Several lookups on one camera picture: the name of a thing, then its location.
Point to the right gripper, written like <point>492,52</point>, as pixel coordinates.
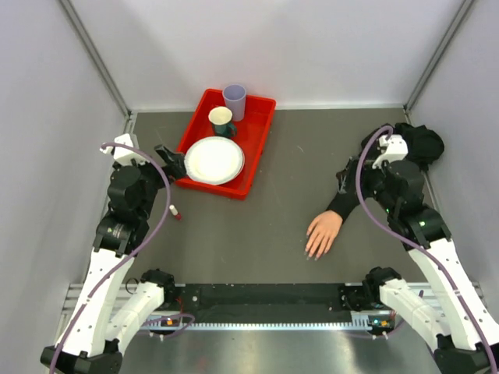
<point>345,177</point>

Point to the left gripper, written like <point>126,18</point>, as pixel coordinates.
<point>174,167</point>

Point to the white nail polish cap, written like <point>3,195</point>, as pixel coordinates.
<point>173,209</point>

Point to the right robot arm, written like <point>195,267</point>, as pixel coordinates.
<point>461,333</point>

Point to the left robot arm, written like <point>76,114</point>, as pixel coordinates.
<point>97,337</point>

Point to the white paper plate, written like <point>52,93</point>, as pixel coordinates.
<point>214,160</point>

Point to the green mug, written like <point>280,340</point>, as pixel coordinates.
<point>224,129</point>

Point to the black sleeve cloth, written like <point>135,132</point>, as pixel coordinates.
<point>424,147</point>

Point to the mannequin hand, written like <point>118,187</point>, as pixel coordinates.
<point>321,234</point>

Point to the red plastic tray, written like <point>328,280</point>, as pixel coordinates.
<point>251,137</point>

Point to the lavender plastic cup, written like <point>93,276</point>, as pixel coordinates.
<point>235,100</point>

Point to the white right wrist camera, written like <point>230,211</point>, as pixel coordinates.
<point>392,148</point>

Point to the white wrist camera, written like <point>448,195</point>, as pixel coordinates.
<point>124,156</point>
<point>392,148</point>

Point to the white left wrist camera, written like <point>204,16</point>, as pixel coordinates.
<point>124,156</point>

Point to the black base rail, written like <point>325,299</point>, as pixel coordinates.
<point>271,303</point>

